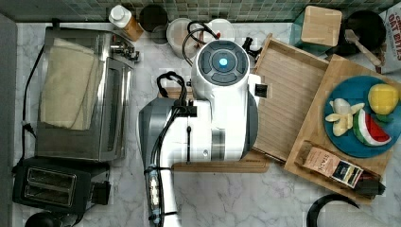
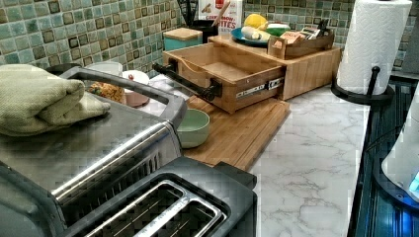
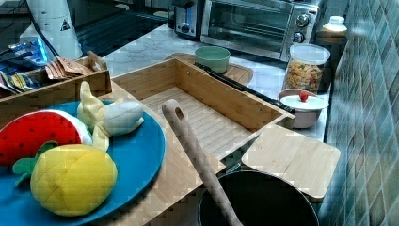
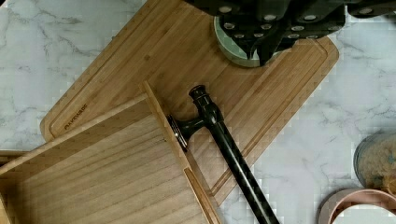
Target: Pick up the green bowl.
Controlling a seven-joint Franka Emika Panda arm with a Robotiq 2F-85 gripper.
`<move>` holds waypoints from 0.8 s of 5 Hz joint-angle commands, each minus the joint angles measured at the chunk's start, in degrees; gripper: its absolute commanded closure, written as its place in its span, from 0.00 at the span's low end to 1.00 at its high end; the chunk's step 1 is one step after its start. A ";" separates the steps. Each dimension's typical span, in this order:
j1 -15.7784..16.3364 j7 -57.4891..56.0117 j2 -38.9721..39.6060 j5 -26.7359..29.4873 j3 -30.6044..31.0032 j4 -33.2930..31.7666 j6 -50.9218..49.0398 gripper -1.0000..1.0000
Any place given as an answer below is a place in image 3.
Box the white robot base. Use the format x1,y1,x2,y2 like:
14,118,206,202
20,0,83,59

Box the round wooden board under cup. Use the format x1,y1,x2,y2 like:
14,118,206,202
168,53,253,86

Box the large bamboo tray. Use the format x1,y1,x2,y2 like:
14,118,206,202
112,57,295,159

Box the black tongs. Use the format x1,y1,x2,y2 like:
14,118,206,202
194,62,295,114

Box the blue plate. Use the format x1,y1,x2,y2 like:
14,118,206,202
0,113,166,226

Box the plush peeled banana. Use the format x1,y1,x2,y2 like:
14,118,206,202
77,81,144,151

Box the black pan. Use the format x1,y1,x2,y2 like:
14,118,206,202
197,169,320,226

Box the pink bowl with white lid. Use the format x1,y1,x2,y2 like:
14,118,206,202
278,89,329,129

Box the silver toaster oven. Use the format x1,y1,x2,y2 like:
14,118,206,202
200,0,324,62

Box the clear jar with cereal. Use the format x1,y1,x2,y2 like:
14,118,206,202
282,43,330,93

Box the small bamboo cutting board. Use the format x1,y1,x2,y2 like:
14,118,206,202
242,124,341,202

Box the plush yellow pineapple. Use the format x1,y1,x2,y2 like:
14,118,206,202
12,141,118,217

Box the brown paper packets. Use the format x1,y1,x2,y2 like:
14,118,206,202
45,56,92,80

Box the white cap bottle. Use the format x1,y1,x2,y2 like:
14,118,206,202
322,16,347,36

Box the wooden box with packets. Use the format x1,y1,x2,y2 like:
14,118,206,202
0,51,112,126

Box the plush watermelon slice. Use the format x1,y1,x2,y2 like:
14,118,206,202
0,109,92,167

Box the wooden spoon handle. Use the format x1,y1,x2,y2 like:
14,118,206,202
162,99,244,226

